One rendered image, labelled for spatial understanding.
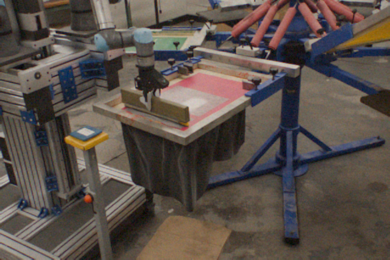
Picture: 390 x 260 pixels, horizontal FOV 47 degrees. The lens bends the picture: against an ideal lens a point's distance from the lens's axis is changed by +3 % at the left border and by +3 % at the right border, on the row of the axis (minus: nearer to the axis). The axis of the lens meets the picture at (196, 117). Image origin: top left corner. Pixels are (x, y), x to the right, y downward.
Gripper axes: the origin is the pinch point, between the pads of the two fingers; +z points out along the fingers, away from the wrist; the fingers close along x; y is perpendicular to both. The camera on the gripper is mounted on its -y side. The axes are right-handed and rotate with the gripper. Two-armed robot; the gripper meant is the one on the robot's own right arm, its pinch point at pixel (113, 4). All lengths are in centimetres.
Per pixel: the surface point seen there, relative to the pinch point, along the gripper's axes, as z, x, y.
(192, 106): 41, -48, -7
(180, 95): 39, -54, 6
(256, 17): -6, -132, 17
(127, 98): 41, -27, 17
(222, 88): 34, -73, -6
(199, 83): 34, -73, 9
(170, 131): 47, -18, -20
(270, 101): 70, -279, 73
